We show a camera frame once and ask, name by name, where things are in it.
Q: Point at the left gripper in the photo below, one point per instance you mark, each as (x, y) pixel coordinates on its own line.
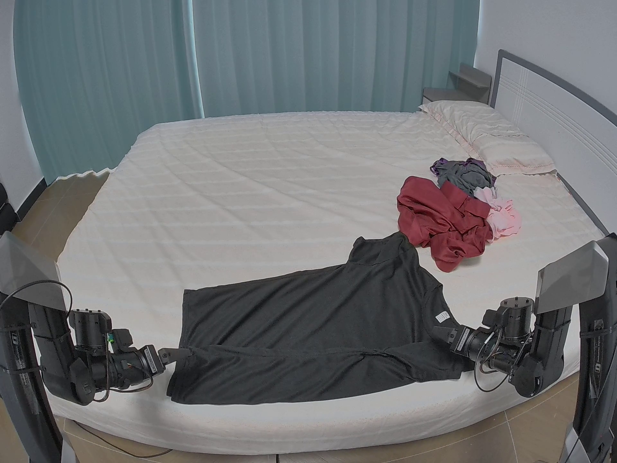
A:
(152, 360)

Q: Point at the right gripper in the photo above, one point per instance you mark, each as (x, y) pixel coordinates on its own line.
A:
(470, 344)

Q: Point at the black T-shirt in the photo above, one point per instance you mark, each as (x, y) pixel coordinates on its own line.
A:
(313, 316)

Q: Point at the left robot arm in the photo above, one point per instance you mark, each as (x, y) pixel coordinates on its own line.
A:
(53, 355)

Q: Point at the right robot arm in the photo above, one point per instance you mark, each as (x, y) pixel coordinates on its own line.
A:
(549, 335)

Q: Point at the bed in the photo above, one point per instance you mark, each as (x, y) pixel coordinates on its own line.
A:
(241, 186)

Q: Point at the pink garment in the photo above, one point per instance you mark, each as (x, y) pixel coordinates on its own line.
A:
(506, 220)

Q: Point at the dark red shirt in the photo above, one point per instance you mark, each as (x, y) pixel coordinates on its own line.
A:
(434, 215)

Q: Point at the grey purple garment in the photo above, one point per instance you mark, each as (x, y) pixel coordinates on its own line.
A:
(462, 174)

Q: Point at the cream pillow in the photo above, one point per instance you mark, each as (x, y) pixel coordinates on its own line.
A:
(496, 138)

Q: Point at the grey bedside table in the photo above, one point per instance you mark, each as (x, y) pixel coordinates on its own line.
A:
(458, 92)

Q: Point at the blue-green curtain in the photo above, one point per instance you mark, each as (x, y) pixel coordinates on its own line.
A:
(106, 65)
(337, 41)

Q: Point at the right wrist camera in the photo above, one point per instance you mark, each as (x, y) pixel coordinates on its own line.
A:
(492, 320)

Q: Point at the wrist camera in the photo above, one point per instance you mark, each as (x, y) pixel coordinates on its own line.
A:
(492, 320)
(123, 340)

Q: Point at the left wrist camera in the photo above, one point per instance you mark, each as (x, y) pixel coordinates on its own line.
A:
(123, 340)

